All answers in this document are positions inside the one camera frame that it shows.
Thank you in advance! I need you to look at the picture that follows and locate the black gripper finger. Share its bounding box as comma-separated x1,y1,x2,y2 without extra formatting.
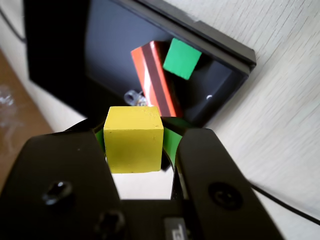
0,118,126,240

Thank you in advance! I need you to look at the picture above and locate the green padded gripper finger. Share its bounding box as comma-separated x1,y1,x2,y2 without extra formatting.
161,116,286,240

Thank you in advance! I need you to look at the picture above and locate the yellow wooden cube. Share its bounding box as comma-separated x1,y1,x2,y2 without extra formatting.
103,105,165,174

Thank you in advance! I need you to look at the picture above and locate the red and white rectangular box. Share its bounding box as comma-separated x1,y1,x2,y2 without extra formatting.
130,41,185,118

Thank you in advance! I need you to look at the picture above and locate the green wooden cube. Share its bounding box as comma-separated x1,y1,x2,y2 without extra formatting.
162,37,203,81

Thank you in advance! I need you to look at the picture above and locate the black cardboard box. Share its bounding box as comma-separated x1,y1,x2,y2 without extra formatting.
23,0,258,128

